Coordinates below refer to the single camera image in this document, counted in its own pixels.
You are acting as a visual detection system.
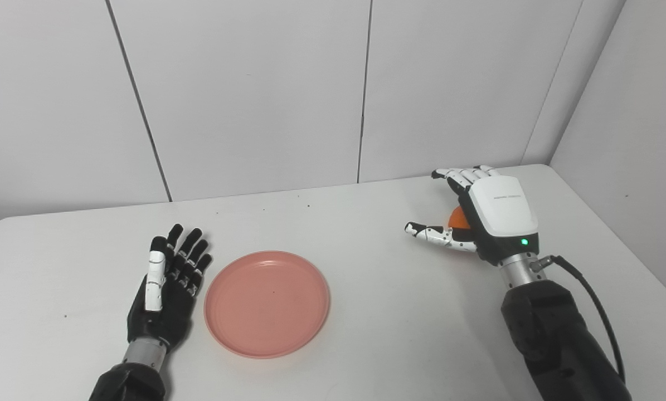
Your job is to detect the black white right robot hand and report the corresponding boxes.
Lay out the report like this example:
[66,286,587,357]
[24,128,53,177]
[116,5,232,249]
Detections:
[404,165,539,267]

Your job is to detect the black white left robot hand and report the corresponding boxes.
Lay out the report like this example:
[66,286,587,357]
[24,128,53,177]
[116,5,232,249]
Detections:
[127,224,213,349]

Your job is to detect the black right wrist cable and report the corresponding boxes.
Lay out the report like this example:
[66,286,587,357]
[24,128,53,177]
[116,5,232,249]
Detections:
[531,255,626,385]

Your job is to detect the pink round plate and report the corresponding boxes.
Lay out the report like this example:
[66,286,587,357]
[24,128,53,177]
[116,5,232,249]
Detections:
[203,251,331,359]

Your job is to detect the orange fruit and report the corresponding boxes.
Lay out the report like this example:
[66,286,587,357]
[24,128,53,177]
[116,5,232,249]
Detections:
[448,206,473,230]

